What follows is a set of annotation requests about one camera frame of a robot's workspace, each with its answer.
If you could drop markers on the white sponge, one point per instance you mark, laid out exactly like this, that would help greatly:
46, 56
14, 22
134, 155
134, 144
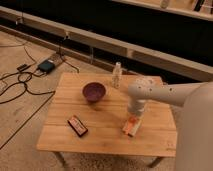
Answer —
131, 129

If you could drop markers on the small black device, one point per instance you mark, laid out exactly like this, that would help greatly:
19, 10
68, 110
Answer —
22, 67

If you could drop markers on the wooden table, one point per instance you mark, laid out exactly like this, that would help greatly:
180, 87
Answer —
104, 121

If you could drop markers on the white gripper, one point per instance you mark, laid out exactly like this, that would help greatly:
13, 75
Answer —
136, 107

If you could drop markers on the black and red box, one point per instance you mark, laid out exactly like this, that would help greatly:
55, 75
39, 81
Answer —
77, 126

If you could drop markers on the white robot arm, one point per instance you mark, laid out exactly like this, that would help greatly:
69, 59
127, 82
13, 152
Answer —
192, 109

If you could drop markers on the purple bowl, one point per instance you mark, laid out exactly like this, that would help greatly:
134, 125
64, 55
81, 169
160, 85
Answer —
94, 91

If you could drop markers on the clear plastic bottle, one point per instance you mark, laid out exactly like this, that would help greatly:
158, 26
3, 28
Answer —
116, 76

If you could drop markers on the orange pepper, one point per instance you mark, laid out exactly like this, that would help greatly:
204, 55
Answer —
132, 119

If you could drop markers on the black power adapter box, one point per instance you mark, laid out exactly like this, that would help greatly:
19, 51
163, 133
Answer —
46, 66

